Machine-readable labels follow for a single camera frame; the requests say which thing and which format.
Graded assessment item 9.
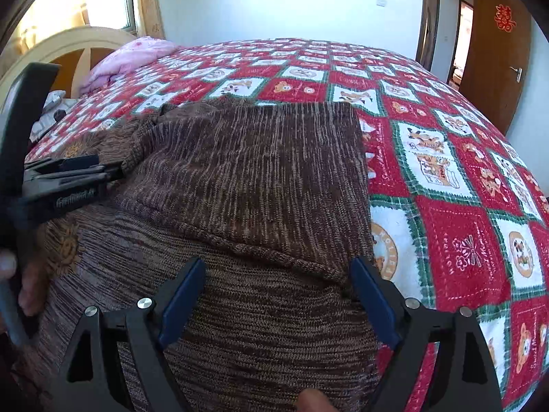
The brown striped knit sweater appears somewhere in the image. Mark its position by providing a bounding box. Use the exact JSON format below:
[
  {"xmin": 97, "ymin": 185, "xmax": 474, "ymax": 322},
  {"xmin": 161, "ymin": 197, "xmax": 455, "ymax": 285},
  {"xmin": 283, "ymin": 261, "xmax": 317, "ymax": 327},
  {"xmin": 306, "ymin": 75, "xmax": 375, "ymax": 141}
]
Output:
[{"xmin": 19, "ymin": 97, "xmax": 378, "ymax": 411}]

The left hand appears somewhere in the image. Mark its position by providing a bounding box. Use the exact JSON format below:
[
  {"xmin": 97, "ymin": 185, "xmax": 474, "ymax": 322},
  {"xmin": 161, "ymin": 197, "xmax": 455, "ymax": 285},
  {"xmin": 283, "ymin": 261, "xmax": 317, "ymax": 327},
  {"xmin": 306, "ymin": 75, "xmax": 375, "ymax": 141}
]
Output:
[{"xmin": 0, "ymin": 250, "xmax": 49, "ymax": 317}]

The right hand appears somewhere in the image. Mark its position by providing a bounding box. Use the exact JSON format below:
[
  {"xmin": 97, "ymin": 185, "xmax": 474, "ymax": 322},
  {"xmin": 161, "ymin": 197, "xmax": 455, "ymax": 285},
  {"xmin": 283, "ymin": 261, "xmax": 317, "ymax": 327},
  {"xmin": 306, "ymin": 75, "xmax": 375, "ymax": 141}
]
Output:
[{"xmin": 296, "ymin": 389, "xmax": 338, "ymax": 412}]

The white black-dotted pillow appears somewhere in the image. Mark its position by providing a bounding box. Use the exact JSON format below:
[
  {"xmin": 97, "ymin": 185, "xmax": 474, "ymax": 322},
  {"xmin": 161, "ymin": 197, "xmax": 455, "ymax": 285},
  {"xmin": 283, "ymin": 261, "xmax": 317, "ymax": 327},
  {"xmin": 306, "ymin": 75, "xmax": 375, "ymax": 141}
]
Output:
[{"xmin": 30, "ymin": 90, "xmax": 78, "ymax": 142}]

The cream and brown headboard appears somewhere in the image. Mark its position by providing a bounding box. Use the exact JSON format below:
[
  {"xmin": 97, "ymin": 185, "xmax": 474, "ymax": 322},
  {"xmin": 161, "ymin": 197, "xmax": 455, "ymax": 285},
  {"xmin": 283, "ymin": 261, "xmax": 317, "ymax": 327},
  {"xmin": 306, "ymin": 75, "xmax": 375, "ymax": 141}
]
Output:
[{"xmin": 1, "ymin": 26, "xmax": 136, "ymax": 105}]

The red patchwork bear quilt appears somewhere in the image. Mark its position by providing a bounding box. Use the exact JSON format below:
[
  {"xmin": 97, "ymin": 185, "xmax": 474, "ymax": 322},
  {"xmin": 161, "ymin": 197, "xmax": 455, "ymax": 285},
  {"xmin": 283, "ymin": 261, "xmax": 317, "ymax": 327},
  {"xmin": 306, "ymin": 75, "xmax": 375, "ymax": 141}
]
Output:
[{"xmin": 30, "ymin": 38, "xmax": 548, "ymax": 411}]

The pink folded blanket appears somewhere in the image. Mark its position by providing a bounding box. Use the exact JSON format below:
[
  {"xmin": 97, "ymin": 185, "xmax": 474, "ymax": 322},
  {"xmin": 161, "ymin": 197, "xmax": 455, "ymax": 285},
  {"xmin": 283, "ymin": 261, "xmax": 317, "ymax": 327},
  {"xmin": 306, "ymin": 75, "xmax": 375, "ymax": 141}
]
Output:
[{"xmin": 79, "ymin": 36, "xmax": 178, "ymax": 96}]

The yellow patterned curtain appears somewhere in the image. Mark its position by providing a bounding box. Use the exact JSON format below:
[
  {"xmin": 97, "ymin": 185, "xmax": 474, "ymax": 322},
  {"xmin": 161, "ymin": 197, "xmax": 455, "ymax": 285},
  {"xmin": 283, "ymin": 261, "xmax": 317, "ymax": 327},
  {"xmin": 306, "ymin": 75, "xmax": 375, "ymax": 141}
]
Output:
[{"xmin": 135, "ymin": 0, "xmax": 165, "ymax": 39}]

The brown wooden door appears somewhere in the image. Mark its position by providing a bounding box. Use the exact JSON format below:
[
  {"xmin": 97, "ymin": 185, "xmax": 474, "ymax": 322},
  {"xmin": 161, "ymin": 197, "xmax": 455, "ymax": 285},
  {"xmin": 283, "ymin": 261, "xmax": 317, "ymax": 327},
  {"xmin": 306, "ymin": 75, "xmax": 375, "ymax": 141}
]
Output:
[{"xmin": 460, "ymin": 0, "xmax": 532, "ymax": 134}]

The red paper door decoration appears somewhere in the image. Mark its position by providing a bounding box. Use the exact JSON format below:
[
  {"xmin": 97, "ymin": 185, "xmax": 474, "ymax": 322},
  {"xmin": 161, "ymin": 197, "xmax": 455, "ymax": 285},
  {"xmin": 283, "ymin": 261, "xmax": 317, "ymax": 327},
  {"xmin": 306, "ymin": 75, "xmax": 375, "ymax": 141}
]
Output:
[{"xmin": 494, "ymin": 4, "xmax": 516, "ymax": 33}]

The window with dark frame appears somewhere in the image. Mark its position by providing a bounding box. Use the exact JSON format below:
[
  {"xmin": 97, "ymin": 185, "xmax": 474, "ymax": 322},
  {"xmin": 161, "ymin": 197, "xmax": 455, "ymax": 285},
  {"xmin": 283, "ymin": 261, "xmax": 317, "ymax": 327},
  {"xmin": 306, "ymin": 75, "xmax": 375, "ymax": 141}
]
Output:
[{"xmin": 18, "ymin": 0, "xmax": 135, "ymax": 41}]

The silver door handle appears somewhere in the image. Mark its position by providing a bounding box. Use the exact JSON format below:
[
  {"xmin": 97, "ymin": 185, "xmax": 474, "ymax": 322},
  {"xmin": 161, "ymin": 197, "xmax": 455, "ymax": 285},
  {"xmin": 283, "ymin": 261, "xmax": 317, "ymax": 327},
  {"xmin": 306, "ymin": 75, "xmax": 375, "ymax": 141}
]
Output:
[{"xmin": 510, "ymin": 66, "xmax": 523, "ymax": 84}]

